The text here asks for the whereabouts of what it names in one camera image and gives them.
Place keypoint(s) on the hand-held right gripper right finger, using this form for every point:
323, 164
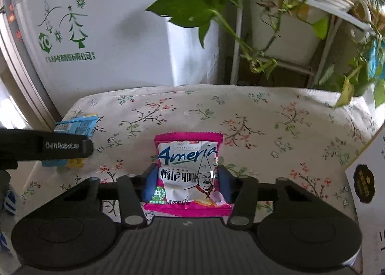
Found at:
225, 184

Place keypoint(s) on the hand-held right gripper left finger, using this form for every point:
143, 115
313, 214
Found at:
150, 184

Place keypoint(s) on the light blue snack packet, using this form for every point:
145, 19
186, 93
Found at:
78, 124

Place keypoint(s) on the pink and white snack packet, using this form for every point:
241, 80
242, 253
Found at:
186, 157

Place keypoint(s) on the cardboard box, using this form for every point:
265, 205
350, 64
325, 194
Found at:
370, 221

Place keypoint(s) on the blue white striped cloth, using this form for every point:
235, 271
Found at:
8, 200

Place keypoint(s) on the floral table cloth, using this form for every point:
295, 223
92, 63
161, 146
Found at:
270, 118

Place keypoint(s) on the white chest freezer tree print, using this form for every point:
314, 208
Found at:
120, 22

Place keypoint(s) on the white metal plant stand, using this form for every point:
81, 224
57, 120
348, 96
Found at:
237, 37

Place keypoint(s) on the green pothos plant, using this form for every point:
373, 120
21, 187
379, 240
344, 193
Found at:
192, 1

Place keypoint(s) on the blue ribbon roll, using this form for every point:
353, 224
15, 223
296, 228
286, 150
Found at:
377, 58

